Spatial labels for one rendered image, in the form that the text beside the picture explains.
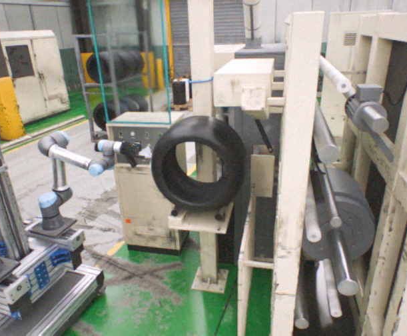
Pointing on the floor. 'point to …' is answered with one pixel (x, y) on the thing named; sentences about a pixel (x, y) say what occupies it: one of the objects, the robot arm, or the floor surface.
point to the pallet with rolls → (182, 94)
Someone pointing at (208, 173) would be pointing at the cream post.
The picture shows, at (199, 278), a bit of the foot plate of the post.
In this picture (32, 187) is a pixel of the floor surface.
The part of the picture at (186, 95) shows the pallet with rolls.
